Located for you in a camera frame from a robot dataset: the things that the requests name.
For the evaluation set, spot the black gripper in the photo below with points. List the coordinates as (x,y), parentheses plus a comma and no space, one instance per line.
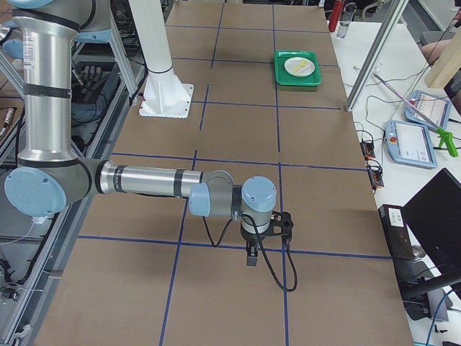
(251,238)

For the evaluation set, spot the white round plate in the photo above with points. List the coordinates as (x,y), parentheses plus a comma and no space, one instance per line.
(291,63)

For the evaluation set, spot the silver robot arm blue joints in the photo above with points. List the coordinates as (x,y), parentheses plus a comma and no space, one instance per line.
(49,176)

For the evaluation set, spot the black box device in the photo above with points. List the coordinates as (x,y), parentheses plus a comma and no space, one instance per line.
(396,232)

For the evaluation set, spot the orange black connector board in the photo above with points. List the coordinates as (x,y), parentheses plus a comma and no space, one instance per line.
(367,149)

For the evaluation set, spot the green plastic tray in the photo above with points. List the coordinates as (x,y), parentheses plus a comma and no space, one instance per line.
(284,79)

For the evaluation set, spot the black monitor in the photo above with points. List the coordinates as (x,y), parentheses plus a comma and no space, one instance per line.
(433,216)

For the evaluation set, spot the blue teach pendant near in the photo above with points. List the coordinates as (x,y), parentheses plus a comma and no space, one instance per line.
(410,144)

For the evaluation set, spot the blue teach pendant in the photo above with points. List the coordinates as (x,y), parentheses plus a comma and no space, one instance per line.
(410,144)
(437,109)

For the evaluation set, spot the silver reacher grabber tool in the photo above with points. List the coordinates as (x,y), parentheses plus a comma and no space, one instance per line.
(446,137)

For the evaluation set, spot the blue teach pendant far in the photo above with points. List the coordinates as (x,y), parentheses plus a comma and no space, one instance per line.
(437,109)

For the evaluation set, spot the clear plastic water bottle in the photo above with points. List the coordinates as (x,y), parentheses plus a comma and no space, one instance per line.
(346,19)

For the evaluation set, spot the red cylinder bottle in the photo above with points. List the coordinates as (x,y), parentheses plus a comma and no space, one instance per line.
(335,15)

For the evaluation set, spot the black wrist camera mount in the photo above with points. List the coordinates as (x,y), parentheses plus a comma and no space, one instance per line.
(280,225)

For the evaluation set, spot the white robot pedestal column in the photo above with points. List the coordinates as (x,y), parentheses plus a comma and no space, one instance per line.
(164,94)

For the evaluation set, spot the aluminium frame post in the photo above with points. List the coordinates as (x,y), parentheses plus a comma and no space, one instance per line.
(391,19)

